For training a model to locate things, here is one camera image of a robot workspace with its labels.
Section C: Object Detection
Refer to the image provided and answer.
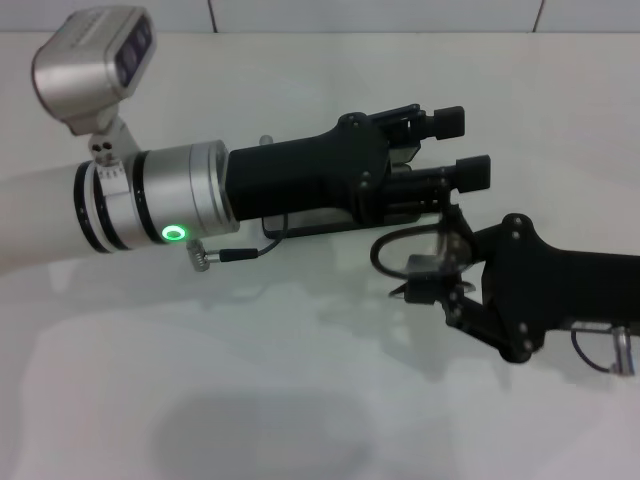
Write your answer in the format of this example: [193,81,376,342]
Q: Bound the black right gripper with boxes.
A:
[404,196,640,365]

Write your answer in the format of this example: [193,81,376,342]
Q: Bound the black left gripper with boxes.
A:
[225,103,468,225]

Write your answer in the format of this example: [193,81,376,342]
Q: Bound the black framed glasses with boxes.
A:
[368,197,477,302]

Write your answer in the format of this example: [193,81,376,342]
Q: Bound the black glasses case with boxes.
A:
[259,144,427,240]

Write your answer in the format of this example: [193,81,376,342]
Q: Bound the dark right arm cable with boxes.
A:
[569,321,640,377]

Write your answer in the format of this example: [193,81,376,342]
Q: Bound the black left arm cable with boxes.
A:
[186,211,295,274]

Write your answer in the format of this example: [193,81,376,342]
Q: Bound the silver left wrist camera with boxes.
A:
[30,5,159,157]

